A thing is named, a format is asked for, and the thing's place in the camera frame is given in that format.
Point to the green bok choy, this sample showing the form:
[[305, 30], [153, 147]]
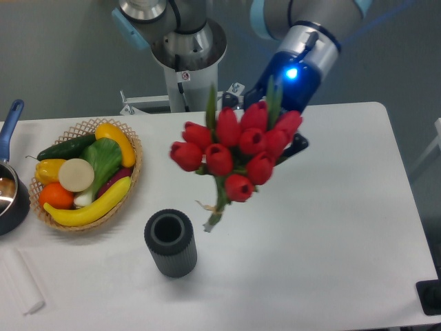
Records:
[[105, 157]]

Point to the orange fruit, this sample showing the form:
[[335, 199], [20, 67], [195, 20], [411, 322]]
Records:
[[57, 196]]

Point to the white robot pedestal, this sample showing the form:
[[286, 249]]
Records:
[[187, 91]]

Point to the green cucumber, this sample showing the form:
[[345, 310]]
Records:
[[69, 149]]

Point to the white frame at right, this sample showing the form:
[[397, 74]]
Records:
[[428, 155]]

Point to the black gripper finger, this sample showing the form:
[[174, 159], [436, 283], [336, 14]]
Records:
[[298, 144]]

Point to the cream round disc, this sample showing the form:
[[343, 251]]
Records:
[[76, 175]]

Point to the yellow banana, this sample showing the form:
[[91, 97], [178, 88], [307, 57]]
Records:
[[96, 210]]

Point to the yellow bell pepper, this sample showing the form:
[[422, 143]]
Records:
[[47, 171]]

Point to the blue handled saucepan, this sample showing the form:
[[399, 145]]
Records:
[[15, 201]]

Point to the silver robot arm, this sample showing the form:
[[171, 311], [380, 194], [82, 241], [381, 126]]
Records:
[[189, 45]]

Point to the yellow squash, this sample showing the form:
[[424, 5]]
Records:
[[113, 132]]

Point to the white folded cloth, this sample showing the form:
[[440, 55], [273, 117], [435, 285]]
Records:
[[24, 287]]

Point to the dark grey ribbed vase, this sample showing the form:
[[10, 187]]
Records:
[[169, 236]]

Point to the black device at edge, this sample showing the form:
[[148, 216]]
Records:
[[429, 296]]

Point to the red tulip bouquet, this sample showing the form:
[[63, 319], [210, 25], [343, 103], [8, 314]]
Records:
[[240, 153]]

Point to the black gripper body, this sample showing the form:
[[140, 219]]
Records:
[[299, 82]]

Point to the purple eggplant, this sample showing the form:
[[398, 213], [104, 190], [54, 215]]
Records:
[[123, 172]]

